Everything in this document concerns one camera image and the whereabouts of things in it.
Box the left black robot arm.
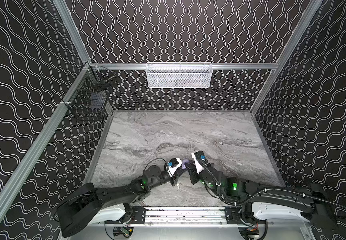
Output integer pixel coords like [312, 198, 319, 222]
[56, 165, 187, 238]

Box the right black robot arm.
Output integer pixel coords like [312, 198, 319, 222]
[185, 161, 346, 231]

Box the white wire mesh basket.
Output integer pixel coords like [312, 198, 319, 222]
[145, 62, 213, 89]

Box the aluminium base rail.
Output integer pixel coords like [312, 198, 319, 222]
[61, 205, 309, 228]

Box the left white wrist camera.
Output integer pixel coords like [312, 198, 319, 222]
[165, 158, 183, 178]

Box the black wire mesh basket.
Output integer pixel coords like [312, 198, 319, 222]
[66, 66, 117, 122]

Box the purple earbud charging case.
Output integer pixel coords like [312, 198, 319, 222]
[182, 160, 190, 169]

